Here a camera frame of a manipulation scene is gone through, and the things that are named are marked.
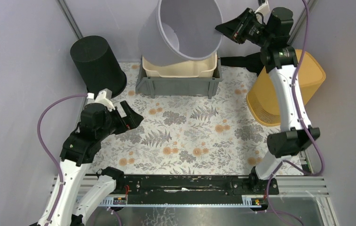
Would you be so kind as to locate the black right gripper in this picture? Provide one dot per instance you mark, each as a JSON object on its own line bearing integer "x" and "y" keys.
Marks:
{"x": 235, "y": 28}

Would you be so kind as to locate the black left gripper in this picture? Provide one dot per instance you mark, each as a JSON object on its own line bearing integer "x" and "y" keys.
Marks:
{"x": 123, "y": 119}

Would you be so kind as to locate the black ribbed waste bin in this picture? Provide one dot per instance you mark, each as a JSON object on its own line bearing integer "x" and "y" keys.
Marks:
{"x": 98, "y": 66}

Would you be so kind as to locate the grey round plastic bin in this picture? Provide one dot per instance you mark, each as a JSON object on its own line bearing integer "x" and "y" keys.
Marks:
{"x": 180, "y": 30}

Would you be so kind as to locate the grey plastic crate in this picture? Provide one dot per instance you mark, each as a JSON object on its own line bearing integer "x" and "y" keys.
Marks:
{"x": 197, "y": 87}

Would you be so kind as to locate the yellow slatted waste basket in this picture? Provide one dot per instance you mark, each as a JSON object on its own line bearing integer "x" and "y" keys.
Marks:
{"x": 278, "y": 98}

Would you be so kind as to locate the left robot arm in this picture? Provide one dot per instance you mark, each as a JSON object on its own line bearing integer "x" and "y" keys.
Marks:
{"x": 97, "y": 122}

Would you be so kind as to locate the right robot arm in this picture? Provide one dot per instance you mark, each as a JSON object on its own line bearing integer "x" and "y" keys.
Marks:
{"x": 282, "y": 65}

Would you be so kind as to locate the black crumpled cloth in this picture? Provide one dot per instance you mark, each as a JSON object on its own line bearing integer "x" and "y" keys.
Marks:
{"x": 251, "y": 62}

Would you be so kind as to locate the cream perforated plastic basket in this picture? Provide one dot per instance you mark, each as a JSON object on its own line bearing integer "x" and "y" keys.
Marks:
{"x": 187, "y": 69}

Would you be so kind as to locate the floral patterned table mat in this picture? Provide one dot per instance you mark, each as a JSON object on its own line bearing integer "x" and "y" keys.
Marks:
{"x": 188, "y": 135}

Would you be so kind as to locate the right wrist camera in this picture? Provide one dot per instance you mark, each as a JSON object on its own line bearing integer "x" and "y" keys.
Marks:
{"x": 263, "y": 7}

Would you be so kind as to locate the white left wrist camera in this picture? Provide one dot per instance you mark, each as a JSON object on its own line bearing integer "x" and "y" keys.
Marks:
{"x": 103, "y": 97}

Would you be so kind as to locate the right aluminium frame post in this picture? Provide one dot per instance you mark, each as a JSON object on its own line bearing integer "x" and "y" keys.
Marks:
{"x": 299, "y": 14}

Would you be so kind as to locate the aluminium frame post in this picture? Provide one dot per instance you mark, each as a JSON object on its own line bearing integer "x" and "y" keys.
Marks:
{"x": 299, "y": 14}
{"x": 70, "y": 18}

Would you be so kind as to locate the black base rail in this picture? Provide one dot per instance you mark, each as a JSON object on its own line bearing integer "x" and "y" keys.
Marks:
{"x": 191, "y": 191}

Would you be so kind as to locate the left aluminium frame post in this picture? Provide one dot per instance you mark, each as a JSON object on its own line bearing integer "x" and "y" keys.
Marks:
{"x": 70, "y": 18}

